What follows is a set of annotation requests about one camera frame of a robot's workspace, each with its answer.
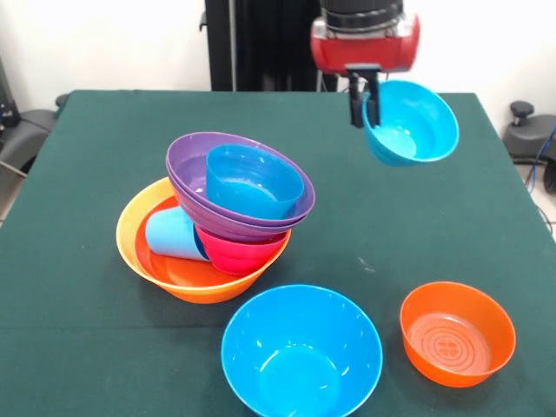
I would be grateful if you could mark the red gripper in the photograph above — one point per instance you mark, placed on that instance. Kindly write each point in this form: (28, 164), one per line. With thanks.
(365, 50)

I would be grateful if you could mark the cyan ribbed bowl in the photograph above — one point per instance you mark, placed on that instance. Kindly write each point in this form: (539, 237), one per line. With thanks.
(421, 126)

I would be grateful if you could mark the purple bowl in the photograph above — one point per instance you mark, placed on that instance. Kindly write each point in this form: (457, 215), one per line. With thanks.
(234, 238)
(187, 174)

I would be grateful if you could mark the magenta bowl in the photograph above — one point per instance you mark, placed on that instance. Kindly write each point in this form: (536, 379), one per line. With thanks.
(239, 258)

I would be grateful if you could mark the blue cup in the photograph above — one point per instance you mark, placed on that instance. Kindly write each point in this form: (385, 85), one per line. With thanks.
(169, 234)

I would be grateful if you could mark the large orange bowl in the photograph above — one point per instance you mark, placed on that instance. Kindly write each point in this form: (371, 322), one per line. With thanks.
(130, 226)

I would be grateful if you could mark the large blue bowl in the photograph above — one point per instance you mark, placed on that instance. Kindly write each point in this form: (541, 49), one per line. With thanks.
(299, 373)

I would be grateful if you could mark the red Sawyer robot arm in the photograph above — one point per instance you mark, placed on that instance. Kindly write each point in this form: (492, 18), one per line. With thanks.
(360, 13)

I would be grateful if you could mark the dark green tablecloth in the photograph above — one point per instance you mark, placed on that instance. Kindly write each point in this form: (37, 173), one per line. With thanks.
(391, 260)

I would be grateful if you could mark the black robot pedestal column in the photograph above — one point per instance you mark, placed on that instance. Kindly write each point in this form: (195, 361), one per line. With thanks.
(260, 43)

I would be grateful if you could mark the dark grey pedestal foot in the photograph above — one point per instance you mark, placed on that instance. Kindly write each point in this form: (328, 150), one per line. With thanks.
(30, 126)
(530, 134)

